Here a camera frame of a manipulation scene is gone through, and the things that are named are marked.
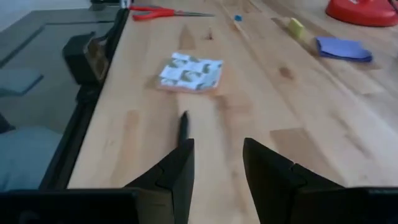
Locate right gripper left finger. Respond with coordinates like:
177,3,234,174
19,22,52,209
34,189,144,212
124,138,195,224

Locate black pen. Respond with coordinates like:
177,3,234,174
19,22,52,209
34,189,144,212
177,111,190,147

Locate red desk lamp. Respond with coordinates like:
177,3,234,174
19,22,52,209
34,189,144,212
325,0,398,28

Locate purple sticky note pad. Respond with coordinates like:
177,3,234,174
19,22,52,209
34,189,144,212
315,36,373,63

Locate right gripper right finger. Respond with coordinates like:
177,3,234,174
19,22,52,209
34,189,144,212
243,138,345,224

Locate grey patterned sticky note pad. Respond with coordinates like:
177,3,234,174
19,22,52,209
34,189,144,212
157,52,224,93

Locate pale blue rounded object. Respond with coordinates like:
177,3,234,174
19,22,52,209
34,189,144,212
0,126,63,192

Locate black aluminium table frame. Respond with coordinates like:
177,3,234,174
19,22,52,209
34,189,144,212
39,7,130,190

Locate black table clamp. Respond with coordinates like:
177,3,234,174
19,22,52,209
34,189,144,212
62,32,109,85

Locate red-handled scissors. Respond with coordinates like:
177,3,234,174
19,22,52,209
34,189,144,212
129,4,215,22

